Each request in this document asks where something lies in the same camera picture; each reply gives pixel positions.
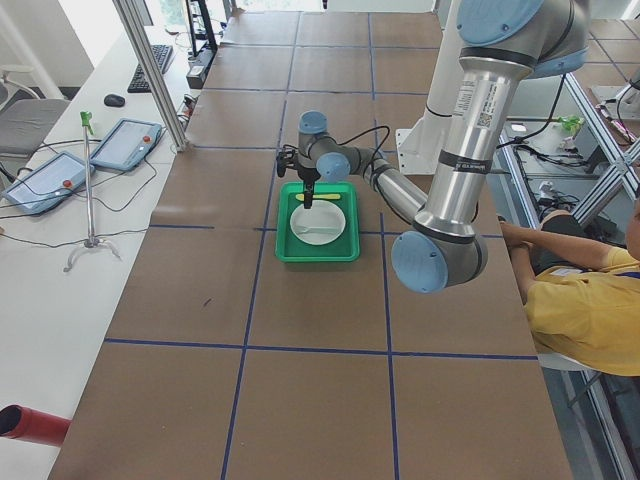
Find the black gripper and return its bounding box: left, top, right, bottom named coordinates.
left=298, top=164, right=321, bottom=209

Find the yellow plastic spoon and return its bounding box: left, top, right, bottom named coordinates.
left=295, top=193, right=341, bottom=201

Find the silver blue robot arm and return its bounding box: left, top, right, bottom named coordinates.
left=279, top=1, right=591, bottom=293

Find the white round plate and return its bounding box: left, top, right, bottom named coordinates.
left=289, top=200, right=346, bottom=246

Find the green plastic tray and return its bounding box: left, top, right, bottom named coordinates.
left=275, top=182, right=360, bottom=263

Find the black computer box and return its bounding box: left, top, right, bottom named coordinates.
left=186, top=49, right=214, bottom=90

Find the blue teach pendant far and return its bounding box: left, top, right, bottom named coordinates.
left=90, top=118, right=162, bottom=172

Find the blue teach pendant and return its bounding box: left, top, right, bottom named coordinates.
left=1, top=151, right=86, bottom=215
left=90, top=118, right=162, bottom=172

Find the brown paper table cover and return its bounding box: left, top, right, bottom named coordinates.
left=51, top=12, right=571, bottom=479

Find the black keyboard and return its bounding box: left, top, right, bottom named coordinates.
left=126, top=43, right=174, bottom=94

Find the black computer mouse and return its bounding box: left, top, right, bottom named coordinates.
left=103, top=94, right=126, bottom=108

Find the blue teach pendant near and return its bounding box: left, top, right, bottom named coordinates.
left=1, top=151, right=86, bottom=215

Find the person in yellow shirt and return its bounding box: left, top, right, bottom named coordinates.
left=500, top=210, right=639, bottom=376

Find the grey office chair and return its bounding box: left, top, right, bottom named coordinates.
left=1, top=64, right=70, bottom=162

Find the red fire extinguisher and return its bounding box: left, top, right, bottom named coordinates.
left=1, top=405, right=71, bottom=447

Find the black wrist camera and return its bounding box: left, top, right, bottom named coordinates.
left=276, top=145, right=298, bottom=178

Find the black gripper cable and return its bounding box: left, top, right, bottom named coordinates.
left=339, top=125, right=392, bottom=186

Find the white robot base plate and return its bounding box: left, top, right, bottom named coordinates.
left=395, top=128, right=441, bottom=175

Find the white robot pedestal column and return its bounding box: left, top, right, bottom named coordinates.
left=424, top=0, right=463, bottom=134

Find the grabber stick green handle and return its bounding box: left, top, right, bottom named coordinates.
left=63, top=111, right=121, bottom=273

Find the aluminium frame post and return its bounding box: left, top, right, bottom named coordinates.
left=112, top=0, right=188, bottom=153

